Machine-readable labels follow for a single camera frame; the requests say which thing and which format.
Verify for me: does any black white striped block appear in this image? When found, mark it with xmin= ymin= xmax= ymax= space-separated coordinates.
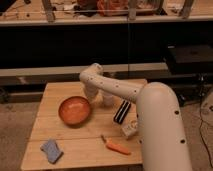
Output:
xmin=113 ymin=100 xmax=131 ymax=124

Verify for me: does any small white box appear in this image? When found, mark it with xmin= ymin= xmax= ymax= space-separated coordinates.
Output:
xmin=121 ymin=120 xmax=138 ymax=139

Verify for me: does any wooden table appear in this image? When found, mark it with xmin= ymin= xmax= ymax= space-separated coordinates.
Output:
xmin=21 ymin=82 xmax=142 ymax=171

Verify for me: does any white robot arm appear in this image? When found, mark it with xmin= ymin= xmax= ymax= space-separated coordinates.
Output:
xmin=79 ymin=63 xmax=193 ymax=171

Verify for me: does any orange toy carrot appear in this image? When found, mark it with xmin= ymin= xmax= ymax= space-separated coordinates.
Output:
xmin=101 ymin=136 xmax=131 ymax=155

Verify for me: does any orange ceramic bowl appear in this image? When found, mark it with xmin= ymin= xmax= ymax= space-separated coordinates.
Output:
xmin=58 ymin=96 xmax=91 ymax=126

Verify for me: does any blue sponge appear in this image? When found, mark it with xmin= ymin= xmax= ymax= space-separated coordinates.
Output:
xmin=40 ymin=139 xmax=63 ymax=164

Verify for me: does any black box on floor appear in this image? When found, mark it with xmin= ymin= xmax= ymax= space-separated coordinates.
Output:
xmin=165 ymin=45 xmax=213 ymax=74

